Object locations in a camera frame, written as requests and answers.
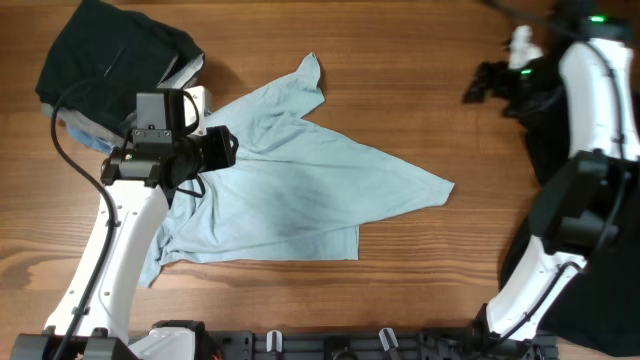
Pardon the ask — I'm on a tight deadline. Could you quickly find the blue folded denim garment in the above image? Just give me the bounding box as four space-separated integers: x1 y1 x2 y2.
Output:
66 125 116 155

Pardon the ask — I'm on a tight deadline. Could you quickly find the black garment under t-shirt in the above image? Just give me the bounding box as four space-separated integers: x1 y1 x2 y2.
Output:
519 90 639 357

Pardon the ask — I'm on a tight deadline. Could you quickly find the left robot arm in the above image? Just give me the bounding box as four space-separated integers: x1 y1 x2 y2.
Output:
11 86 238 359

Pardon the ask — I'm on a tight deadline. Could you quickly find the black folded garment on stack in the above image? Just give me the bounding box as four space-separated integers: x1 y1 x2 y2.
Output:
35 1 204 136

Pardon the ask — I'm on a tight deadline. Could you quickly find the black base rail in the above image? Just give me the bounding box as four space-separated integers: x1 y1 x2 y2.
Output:
130 320 559 360

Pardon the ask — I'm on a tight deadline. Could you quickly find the light blue t-shirt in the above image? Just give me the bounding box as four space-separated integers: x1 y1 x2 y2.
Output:
139 54 454 287

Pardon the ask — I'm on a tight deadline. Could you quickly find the grey folded garment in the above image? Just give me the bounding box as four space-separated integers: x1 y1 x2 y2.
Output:
57 53 205 145

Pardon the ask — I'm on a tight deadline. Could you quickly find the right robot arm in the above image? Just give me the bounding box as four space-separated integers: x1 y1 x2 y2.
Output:
463 1 639 356

